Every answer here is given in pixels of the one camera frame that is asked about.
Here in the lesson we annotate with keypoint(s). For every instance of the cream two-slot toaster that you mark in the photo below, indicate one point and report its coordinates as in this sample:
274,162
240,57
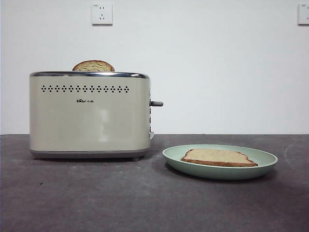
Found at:
89,120

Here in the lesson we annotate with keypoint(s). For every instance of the white wall socket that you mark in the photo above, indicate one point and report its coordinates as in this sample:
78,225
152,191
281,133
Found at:
102,14
303,14

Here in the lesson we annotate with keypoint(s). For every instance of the pale green round plate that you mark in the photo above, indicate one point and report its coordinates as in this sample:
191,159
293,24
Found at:
217,172

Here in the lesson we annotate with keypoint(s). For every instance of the toasted bread slice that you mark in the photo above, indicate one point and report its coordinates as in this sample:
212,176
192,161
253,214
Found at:
93,66
217,157

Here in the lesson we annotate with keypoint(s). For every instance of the grey toaster lever knob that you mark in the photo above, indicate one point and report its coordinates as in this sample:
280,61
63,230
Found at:
158,104

